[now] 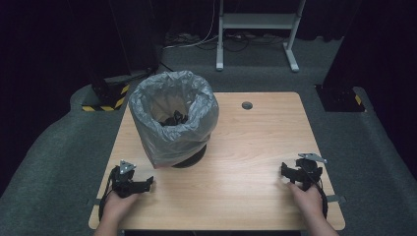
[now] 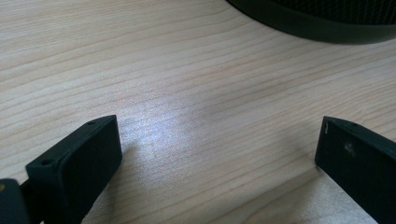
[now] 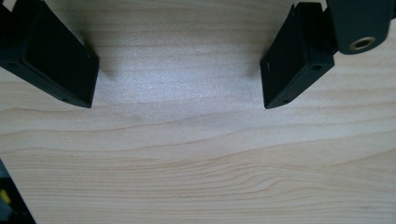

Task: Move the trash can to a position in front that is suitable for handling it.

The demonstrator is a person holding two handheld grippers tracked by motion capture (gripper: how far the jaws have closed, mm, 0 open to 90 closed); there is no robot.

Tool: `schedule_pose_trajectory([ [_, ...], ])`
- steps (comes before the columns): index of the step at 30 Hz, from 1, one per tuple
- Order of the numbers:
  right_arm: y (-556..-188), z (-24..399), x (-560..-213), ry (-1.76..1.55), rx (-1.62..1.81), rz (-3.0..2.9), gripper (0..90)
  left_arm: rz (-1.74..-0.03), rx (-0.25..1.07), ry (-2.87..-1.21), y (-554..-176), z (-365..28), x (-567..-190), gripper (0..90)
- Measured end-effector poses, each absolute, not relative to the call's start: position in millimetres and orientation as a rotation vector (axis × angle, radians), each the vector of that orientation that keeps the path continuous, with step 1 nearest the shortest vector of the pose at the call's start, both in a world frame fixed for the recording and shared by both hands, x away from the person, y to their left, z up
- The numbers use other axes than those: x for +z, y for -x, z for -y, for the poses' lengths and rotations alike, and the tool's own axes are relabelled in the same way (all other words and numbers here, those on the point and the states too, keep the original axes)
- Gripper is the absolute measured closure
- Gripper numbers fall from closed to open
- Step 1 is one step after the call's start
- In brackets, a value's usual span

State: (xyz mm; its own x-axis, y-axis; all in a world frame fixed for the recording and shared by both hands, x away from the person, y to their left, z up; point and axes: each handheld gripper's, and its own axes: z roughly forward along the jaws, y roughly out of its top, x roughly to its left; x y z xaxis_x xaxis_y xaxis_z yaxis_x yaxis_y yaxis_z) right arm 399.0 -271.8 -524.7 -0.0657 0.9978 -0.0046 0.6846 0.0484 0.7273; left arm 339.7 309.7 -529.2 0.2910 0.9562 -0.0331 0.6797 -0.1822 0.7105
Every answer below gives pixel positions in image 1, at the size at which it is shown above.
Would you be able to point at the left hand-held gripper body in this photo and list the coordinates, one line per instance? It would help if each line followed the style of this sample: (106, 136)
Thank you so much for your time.
(124, 183)

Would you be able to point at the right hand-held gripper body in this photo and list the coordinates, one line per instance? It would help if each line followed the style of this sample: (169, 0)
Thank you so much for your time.
(309, 170)

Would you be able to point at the person's left hand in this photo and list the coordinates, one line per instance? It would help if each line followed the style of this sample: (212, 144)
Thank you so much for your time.
(118, 205)

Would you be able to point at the person's right hand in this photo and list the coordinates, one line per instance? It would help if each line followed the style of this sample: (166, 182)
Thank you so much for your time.
(307, 201)

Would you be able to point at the grey tape tab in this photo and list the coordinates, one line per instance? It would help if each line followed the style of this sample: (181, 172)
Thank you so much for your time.
(95, 202)
(336, 198)

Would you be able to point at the black round trash bin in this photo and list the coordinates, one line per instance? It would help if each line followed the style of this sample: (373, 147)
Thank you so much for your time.
(193, 158)

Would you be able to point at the dark crumpled item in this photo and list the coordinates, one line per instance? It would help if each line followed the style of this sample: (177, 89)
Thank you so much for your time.
(173, 119)

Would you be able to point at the grey table grommet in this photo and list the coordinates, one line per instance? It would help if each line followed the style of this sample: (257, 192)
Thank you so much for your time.
(247, 105)

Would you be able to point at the black base with yellow mark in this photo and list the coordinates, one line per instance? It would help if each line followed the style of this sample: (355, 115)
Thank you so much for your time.
(341, 98)

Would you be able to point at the yellow-black striped stand base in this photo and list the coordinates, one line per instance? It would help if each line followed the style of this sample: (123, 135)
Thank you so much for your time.
(111, 104)

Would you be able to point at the trash bin with grey liner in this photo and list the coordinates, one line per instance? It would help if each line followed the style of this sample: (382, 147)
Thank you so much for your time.
(170, 98)

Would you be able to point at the white metal stand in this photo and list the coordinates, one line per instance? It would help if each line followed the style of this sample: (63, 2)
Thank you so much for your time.
(259, 20)

